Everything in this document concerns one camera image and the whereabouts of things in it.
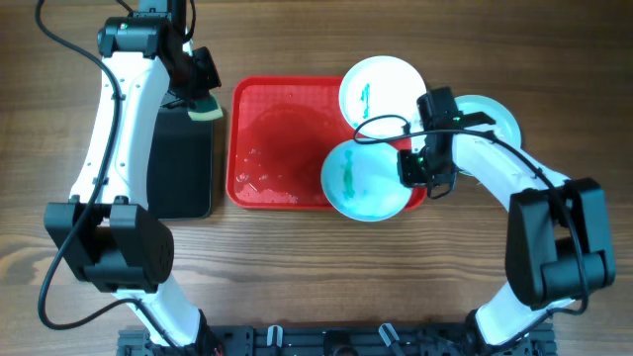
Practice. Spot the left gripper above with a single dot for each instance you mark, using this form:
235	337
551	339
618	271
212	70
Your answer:
206	81

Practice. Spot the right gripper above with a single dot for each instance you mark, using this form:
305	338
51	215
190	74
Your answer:
407	177

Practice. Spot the green yellow sponge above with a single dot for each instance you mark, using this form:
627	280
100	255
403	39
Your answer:
206	110

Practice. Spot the light blue plate front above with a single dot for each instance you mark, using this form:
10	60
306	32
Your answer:
362	182

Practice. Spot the light blue plate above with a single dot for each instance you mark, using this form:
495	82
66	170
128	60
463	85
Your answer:
506	127
362	182

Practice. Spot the white plate with green stain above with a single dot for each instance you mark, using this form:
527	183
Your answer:
378	86

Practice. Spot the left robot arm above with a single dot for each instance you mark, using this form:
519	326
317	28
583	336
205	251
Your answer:
104	232

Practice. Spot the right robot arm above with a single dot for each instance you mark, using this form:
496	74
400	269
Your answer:
558	241

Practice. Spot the black rectangular tray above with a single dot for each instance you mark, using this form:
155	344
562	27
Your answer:
180	168

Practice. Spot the red plastic tray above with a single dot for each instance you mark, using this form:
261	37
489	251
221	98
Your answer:
281	130

